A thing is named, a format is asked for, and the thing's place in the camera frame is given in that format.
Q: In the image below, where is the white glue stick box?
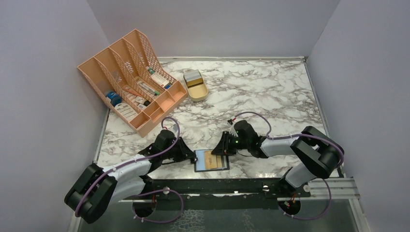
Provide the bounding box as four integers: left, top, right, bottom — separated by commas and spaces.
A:
146, 66, 171, 89

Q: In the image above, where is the black leather card holder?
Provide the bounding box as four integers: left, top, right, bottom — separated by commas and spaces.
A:
194, 149, 230, 173

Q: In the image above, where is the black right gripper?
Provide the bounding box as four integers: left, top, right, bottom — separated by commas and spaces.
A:
211, 130, 249, 156

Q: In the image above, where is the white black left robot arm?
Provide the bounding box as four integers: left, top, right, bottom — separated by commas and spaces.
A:
64, 130, 197, 224

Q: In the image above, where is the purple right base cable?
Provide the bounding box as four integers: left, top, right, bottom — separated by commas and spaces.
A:
277, 177, 333, 221

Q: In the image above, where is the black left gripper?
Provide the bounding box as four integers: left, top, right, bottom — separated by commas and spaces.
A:
162, 137, 196, 162

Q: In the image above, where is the orange pen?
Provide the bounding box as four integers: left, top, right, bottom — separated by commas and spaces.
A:
122, 87, 144, 98

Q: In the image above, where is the black mounting base rail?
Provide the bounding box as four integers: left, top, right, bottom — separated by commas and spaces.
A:
127, 178, 311, 211

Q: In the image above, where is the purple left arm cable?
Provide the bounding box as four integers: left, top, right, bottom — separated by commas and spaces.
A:
74, 117, 181, 218

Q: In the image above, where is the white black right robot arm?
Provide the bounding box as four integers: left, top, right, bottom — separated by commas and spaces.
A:
211, 120, 344, 197

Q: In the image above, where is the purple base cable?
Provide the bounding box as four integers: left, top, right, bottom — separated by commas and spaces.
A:
132, 188, 185, 224
277, 177, 333, 221

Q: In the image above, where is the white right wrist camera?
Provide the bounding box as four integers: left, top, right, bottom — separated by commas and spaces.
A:
227, 118, 238, 136

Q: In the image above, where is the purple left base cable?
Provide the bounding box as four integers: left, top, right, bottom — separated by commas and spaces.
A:
132, 188, 185, 224

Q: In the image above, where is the beige card tray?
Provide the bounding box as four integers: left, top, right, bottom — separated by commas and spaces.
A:
186, 79, 208, 102

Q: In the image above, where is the white label card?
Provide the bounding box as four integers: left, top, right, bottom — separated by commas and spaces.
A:
114, 103, 138, 124

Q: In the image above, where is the orange plastic desk organizer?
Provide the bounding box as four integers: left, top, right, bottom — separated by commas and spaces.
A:
78, 29, 188, 137

